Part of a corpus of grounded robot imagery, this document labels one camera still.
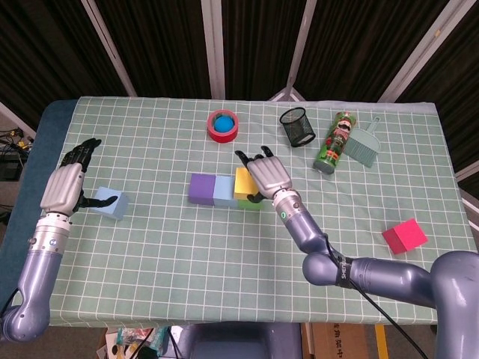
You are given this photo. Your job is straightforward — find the green cube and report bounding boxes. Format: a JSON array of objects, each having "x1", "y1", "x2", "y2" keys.
[{"x1": 237, "y1": 197, "x2": 265, "y2": 211}]

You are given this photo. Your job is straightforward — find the blue-grey robot torso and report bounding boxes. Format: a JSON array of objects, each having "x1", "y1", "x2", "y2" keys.
[{"x1": 179, "y1": 322, "x2": 302, "y2": 359}]

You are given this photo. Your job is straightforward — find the dark pleated curtain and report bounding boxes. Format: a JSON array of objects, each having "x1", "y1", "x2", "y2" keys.
[{"x1": 0, "y1": 0, "x2": 479, "y2": 180}]

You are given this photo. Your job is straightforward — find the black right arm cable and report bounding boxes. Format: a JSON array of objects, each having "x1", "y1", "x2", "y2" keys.
[{"x1": 323, "y1": 235, "x2": 428, "y2": 359}]

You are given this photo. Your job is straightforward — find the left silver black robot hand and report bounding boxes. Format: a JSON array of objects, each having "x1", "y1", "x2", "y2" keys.
[{"x1": 39, "y1": 138, "x2": 119, "y2": 217}]

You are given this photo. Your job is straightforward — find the black electronics box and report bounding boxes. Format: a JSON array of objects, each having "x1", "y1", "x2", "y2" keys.
[{"x1": 0, "y1": 156, "x2": 24, "y2": 181}]

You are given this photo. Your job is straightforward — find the red tape roll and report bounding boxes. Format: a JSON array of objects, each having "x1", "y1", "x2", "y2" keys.
[{"x1": 207, "y1": 109, "x2": 240, "y2": 144}]

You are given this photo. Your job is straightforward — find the black right arm strap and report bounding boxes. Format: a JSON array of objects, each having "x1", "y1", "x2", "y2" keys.
[{"x1": 335, "y1": 254, "x2": 353, "y2": 289}]

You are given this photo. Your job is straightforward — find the colourful printed bag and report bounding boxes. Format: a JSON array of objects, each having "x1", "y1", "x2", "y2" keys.
[{"x1": 104, "y1": 325, "x2": 169, "y2": 359}]

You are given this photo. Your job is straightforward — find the light blue cube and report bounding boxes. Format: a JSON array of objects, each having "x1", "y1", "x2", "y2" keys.
[
  {"x1": 213, "y1": 175, "x2": 238, "y2": 209},
  {"x1": 89, "y1": 187, "x2": 130, "y2": 221}
]

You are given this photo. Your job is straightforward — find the pink red cube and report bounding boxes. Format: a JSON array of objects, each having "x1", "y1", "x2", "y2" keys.
[{"x1": 382, "y1": 218, "x2": 429, "y2": 256}]

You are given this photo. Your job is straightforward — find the purple cube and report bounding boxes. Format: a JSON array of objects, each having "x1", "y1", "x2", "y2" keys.
[{"x1": 188, "y1": 174, "x2": 218, "y2": 206}]

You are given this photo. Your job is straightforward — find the black mesh pen cup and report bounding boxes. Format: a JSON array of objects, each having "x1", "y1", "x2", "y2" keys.
[{"x1": 279, "y1": 107, "x2": 317, "y2": 148}]

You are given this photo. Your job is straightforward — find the tangled floor cables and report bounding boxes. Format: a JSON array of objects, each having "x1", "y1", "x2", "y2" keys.
[{"x1": 0, "y1": 129, "x2": 34, "y2": 154}]

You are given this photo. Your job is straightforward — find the white frame post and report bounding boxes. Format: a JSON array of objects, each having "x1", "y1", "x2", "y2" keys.
[
  {"x1": 80, "y1": 0, "x2": 138, "y2": 97},
  {"x1": 377, "y1": 0, "x2": 469, "y2": 102},
  {"x1": 268, "y1": 0, "x2": 319, "y2": 102},
  {"x1": 201, "y1": 0, "x2": 228, "y2": 100},
  {"x1": 0, "y1": 100, "x2": 38, "y2": 139},
  {"x1": 454, "y1": 160, "x2": 479, "y2": 180}
]

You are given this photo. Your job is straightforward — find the brown cardboard box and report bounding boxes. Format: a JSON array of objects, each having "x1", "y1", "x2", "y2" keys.
[{"x1": 308, "y1": 322, "x2": 379, "y2": 359}]

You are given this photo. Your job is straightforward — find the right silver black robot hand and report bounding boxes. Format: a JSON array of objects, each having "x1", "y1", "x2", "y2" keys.
[{"x1": 234, "y1": 145, "x2": 293, "y2": 205}]

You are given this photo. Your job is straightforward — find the pale blue hand brush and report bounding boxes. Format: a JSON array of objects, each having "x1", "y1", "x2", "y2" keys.
[{"x1": 344, "y1": 116, "x2": 383, "y2": 168}]

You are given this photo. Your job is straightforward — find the blue ball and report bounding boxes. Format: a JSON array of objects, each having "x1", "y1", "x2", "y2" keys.
[{"x1": 213, "y1": 115, "x2": 235, "y2": 134}]

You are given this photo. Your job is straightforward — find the green checkered tablecloth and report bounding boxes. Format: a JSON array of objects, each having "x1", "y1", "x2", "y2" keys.
[{"x1": 13, "y1": 96, "x2": 479, "y2": 328}]

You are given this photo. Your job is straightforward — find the yellow cube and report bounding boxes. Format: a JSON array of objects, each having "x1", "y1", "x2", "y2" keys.
[{"x1": 234, "y1": 167, "x2": 260, "y2": 201}]

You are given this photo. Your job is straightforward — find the green chips can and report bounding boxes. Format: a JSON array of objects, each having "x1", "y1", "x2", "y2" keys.
[{"x1": 313, "y1": 111, "x2": 357, "y2": 175}]

